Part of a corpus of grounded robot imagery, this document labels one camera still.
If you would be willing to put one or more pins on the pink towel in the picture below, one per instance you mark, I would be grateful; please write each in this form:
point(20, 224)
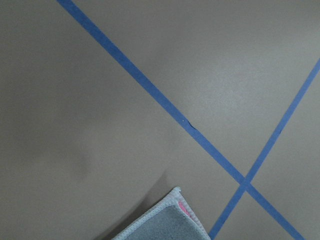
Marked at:
point(170, 219)

